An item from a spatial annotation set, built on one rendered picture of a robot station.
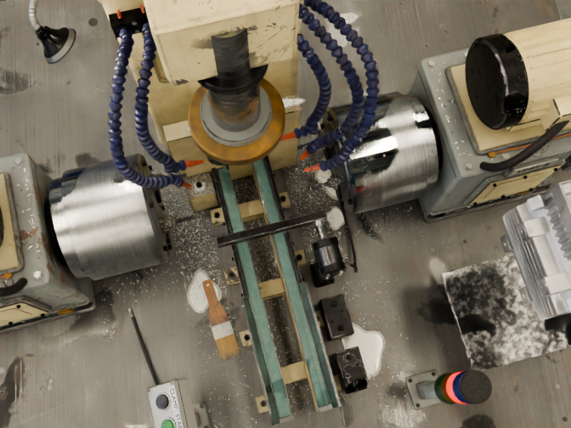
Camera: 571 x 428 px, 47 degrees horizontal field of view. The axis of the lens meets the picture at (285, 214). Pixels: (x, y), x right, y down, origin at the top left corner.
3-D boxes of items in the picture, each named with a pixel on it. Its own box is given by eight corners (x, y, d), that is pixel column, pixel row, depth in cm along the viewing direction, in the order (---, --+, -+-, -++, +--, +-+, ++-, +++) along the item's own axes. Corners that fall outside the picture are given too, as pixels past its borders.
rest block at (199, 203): (188, 191, 172) (182, 176, 160) (214, 184, 172) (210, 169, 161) (193, 212, 170) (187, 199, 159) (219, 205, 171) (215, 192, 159)
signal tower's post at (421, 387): (404, 377, 160) (448, 370, 120) (435, 368, 161) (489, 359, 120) (414, 410, 158) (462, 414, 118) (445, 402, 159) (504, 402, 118)
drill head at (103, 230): (21, 205, 158) (-24, 171, 134) (170, 170, 161) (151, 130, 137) (37, 306, 152) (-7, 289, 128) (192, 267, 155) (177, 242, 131)
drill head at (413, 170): (286, 142, 164) (289, 98, 140) (441, 104, 167) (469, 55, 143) (313, 235, 157) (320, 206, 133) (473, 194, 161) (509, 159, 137)
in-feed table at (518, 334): (429, 281, 166) (441, 273, 155) (528, 255, 169) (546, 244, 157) (460, 374, 160) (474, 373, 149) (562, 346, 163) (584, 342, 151)
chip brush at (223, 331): (196, 284, 165) (196, 283, 165) (216, 277, 166) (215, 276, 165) (222, 362, 160) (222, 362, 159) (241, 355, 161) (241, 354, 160)
